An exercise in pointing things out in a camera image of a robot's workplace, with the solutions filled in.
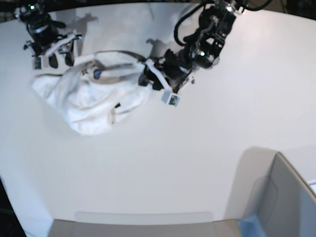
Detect grey cardboard box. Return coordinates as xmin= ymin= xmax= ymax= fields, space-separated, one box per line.
xmin=224 ymin=147 xmax=316 ymax=237

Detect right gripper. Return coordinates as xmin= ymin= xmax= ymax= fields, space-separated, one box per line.
xmin=23 ymin=24 xmax=82 ymax=68

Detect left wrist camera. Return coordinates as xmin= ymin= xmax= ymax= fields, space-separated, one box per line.
xmin=161 ymin=90 xmax=181 ymax=107

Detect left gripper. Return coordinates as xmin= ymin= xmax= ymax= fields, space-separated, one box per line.
xmin=138 ymin=48 xmax=195 ymax=92

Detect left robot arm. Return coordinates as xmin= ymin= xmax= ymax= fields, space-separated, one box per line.
xmin=152 ymin=0 xmax=243 ymax=93

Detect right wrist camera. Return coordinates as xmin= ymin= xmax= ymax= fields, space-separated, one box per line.
xmin=32 ymin=56 xmax=42 ymax=70

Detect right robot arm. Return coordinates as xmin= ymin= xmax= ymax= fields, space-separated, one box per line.
xmin=14 ymin=0 xmax=82 ymax=70

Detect white t-shirt with print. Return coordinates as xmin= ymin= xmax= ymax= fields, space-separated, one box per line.
xmin=32 ymin=52 xmax=152 ymax=136

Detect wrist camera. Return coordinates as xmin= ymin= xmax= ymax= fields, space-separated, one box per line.
xmin=32 ymin=56 xmax=42 ymax=70
xmin=161 ymin=90 xmax=181 ymax=107

